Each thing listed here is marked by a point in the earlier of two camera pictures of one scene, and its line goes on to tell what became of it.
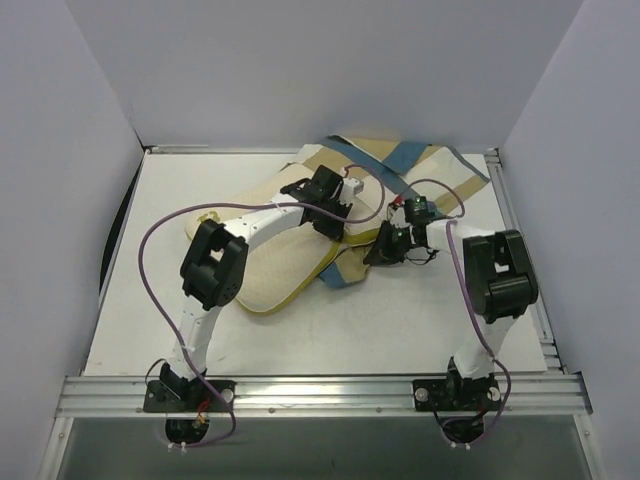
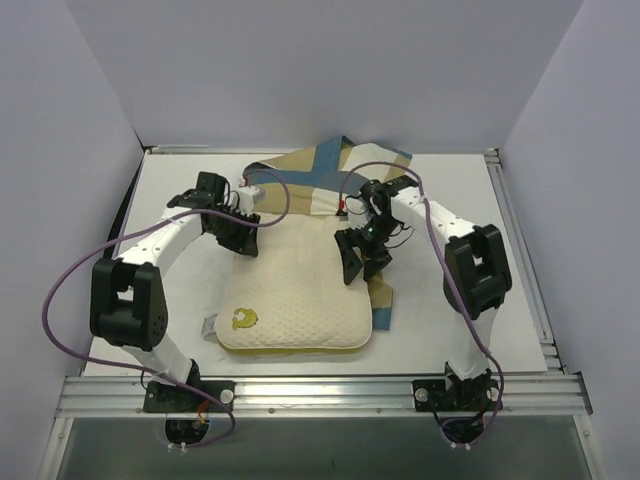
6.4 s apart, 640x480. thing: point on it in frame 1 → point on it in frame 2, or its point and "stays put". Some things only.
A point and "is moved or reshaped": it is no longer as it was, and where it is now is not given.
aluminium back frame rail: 190,150 stays put
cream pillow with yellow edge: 282,268 is moved or reshaped
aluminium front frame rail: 519,397 stays put
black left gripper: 327,220 → 239,230
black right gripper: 385,245 → 364,245
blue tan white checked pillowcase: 407,170 → 320,180
